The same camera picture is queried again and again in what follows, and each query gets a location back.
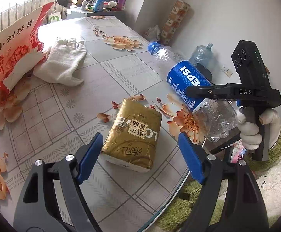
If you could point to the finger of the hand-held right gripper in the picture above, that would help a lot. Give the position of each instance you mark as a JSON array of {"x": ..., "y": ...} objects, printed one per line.
[{"x": 208, "y": 91}]

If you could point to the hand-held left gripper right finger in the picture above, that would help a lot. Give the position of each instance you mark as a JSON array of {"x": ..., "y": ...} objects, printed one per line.
[{"x": 192, "y": 159}]

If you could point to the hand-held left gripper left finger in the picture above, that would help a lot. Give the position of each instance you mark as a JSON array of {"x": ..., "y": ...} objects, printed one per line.
[{"x": 89, "y": 159}]

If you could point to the blue label plastic bottle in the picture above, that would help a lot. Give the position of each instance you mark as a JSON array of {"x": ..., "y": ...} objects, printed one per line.
[{"x": 186, "y": 77}]

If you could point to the gold tissue pack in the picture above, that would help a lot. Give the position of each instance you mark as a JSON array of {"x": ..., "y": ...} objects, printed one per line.
[{"x": 133, "y": 135}]

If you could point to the person's right hand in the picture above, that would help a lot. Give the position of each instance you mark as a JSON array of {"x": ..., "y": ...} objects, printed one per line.
[{"x": 250, "y": 135}]

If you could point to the black rice cooker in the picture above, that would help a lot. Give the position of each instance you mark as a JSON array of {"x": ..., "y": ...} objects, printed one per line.
[{"x": 204, "y": 71}]

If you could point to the green white fuzzy robe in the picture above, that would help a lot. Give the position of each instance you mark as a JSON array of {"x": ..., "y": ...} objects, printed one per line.
[{"x": 193, "y": 193}]

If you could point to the large clear water jug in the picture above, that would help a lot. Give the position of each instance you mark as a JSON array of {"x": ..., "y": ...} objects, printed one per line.
[{"x": 200, "y": 54}]

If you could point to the tall patterned box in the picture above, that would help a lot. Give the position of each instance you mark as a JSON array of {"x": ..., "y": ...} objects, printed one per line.
[{"x": 175, "y": 21}]

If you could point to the white plastic bag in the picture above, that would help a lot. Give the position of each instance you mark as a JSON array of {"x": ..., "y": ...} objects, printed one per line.
[{"x": 153, "y": 32}]

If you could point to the white towel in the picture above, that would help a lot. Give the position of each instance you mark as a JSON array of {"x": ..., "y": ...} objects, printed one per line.
[{"x": 60, "y": 62}]

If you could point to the purple bottle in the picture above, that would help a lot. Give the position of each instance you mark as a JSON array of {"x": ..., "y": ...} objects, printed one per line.
[{"x": 120, "y": 2}]

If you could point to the red white paper bag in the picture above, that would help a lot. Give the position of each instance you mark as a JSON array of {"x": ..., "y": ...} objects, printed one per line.
[{"x": 12, "y": 53}]

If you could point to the grey cabinet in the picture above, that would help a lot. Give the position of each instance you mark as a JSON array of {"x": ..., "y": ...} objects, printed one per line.
[{"x": 94, "y": 13}]

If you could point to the blue detergent bottle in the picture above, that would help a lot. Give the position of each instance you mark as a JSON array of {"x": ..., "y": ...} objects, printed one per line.
[{"x": 99, "y": 2}]

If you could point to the white bag with green logo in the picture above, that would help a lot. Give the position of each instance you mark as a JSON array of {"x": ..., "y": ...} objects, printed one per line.
[{"x": 55, "y": 17}]

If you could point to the small white bottle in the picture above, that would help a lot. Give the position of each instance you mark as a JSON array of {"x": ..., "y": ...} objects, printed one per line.
[{"x": 83, "y": 4}]

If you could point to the metal window railing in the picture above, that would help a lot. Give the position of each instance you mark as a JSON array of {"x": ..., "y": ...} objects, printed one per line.
[{"x": 12, "y": 7}]

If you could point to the wall socket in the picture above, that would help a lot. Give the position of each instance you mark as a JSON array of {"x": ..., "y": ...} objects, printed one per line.
[{"x": 226, "y": 71}]

